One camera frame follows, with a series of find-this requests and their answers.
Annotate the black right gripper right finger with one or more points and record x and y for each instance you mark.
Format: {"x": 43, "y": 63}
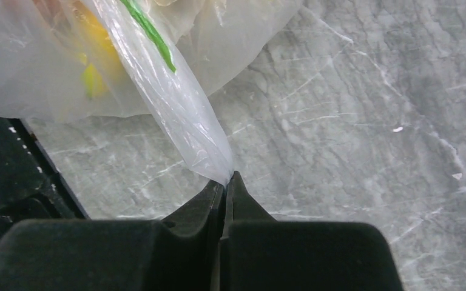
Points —
{"x": 258, "y": 252}

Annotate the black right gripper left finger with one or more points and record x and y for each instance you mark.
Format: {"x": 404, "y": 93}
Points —
{"x": 173, "y": 253}

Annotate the clear printed plastic bag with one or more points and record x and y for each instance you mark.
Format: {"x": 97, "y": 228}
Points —
{"x": 174, "y": 54}

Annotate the yellow fake banana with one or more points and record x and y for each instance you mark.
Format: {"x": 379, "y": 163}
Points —
{"x": 103, "y": 66}

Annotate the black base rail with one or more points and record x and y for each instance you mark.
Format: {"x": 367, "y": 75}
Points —
{"x": 31, "y": 187}

